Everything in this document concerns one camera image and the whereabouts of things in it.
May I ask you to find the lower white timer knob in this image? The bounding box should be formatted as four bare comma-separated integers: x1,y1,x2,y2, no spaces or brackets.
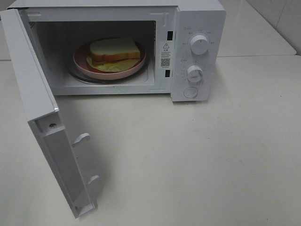
187,65,203,83

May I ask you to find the round white door button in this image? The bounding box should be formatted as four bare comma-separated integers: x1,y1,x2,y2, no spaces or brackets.
183,87,198,98

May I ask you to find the upper white power knob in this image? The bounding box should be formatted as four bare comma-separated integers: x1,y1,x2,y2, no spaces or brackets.
190,34,209,55

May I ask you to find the toy sandwich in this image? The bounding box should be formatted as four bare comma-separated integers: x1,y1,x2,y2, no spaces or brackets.
86,37,142,73

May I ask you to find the white microwave oven body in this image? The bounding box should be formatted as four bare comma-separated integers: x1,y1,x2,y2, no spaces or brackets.
7,0,226,101

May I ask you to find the white warning label sticker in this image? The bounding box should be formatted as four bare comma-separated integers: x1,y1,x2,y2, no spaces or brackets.
159,41,174,69

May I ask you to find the pink plate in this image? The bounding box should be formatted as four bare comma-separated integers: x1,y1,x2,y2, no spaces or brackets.
73,38,147,80

